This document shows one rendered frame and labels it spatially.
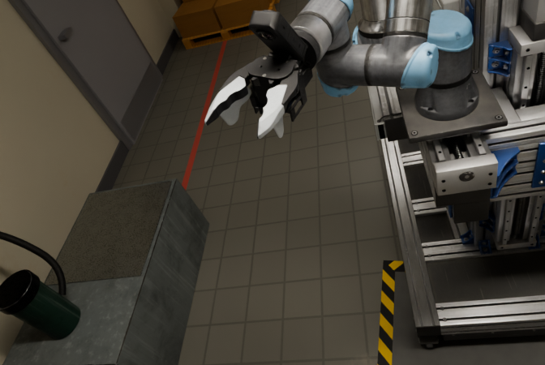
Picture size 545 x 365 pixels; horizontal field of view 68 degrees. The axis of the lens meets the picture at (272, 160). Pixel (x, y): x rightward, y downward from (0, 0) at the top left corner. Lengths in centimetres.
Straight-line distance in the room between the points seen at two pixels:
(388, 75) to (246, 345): 169
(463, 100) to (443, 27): 19
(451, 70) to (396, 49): 31
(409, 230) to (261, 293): 84
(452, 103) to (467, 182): 19
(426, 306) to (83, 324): 148
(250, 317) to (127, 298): 62
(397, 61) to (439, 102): 36
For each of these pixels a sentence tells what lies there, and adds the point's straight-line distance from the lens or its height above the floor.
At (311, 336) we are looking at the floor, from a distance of 209.
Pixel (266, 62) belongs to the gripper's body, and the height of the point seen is 159.
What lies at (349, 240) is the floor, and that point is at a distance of 228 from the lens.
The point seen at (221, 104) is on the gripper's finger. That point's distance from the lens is 58.
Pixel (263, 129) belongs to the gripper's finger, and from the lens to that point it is 53.
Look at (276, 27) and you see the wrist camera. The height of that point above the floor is 165.
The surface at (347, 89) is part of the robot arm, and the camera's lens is 80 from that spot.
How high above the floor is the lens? 189
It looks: 42 degrees down
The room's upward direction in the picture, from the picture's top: 25 degrees counter-clockwise
